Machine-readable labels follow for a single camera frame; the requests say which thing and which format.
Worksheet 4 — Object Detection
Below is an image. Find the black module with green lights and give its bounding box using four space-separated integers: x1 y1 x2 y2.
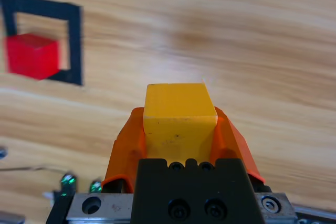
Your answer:
59 172 103 196

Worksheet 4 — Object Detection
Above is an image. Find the red wooden cube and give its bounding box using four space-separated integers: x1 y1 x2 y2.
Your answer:
4 33 62 81

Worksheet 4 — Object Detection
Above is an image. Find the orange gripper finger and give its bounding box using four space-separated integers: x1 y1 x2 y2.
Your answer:
101 106 148 193
209 105 266 184

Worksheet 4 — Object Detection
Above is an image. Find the black tape square outline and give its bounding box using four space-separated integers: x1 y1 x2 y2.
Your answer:
0 0 85 86

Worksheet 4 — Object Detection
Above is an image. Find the yellow wooden cube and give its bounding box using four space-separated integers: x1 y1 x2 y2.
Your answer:
143 82 218 166

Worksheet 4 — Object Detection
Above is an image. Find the silver metal rail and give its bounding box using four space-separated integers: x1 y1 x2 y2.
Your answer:
292 204 336 221

